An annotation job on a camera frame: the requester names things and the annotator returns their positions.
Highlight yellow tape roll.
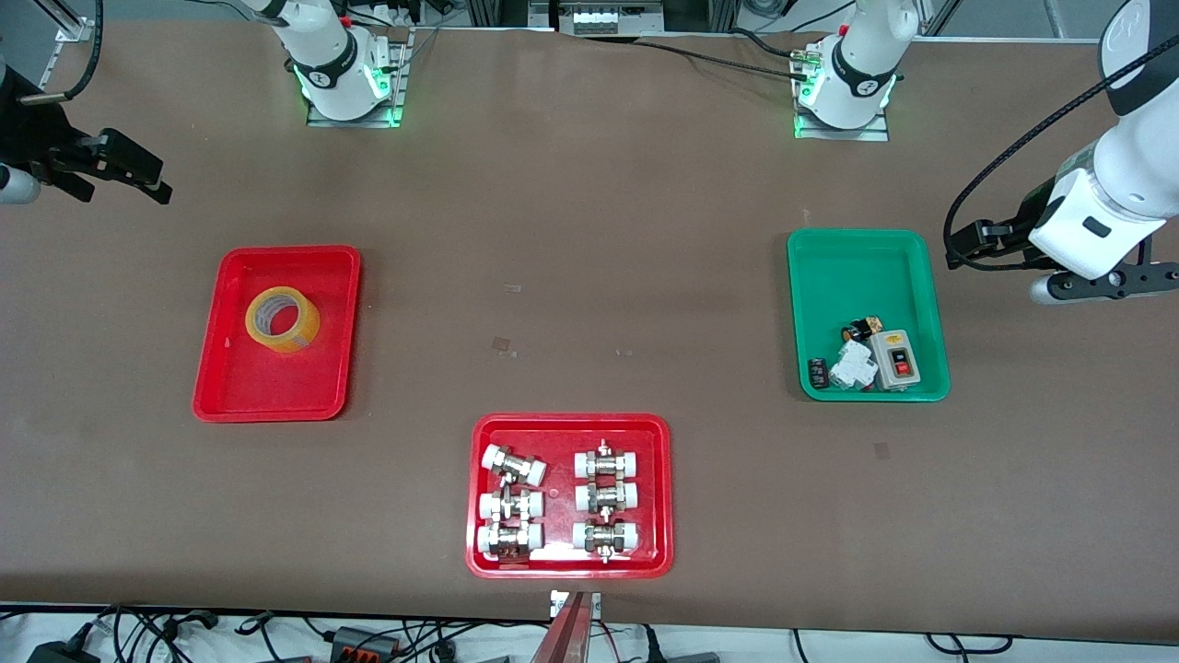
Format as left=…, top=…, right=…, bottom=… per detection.
left=244, top=285, right=322, bottom=354

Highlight green plastic tray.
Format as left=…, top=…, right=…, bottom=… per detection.
left=787, top=228, right=951, bottom=403

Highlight empty red plastic tray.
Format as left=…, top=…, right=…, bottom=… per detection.
left=192, top=245, right=362, bottom=423

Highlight red tray with fittings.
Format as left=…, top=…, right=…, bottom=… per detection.
left=465, top=413, right=674, bottom=580

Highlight white plastic connector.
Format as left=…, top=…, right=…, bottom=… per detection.
left=829, top=342, right=878, bottom=391

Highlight grey power strip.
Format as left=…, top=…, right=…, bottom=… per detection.
left=571, top=0, right=666, bottom=37

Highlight metal pipe fitting white caps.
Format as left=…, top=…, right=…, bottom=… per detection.
left=572, top=518, right=640, bottom=564
left=478, top=488, right=545, bottom=524
left=481, top=444, right=548, bottom=488
left=476, top=522, right=545, bottom=562
left=575, top=479, right=641, bottom=516
left=574, top=439, right=642, bottom=481

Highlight black power adapter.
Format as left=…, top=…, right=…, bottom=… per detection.
left=26, top=635, right=100, bottom=663

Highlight white label tag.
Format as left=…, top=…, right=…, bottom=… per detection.
left=549, top=589, right=603, bottom=620

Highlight grey connector box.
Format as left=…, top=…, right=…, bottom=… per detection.
left=329, top=625, right=401, bottom=660

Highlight red metal bar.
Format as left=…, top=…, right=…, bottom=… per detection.
left=529, top=592, right=596, bottom=663

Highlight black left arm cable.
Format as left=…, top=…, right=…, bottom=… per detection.
left=943, top=35, right=1179, bottom=273

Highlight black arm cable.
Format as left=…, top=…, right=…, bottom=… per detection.
left=18, top=0, right=104, bottom=104
left=943, top=35, right=1179, bottom=273

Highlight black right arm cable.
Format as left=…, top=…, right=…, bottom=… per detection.
left=18, top=0, right=104, bottom=104

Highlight grey push button switch box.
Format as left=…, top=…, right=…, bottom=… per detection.
left=870, top=329, right=922, bottom=392

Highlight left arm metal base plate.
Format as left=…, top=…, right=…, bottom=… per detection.
left=794, top=37, right=892, bottom=143

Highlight black cable on table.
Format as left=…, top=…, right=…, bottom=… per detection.
left=636, top=28, right=816, bottom=79

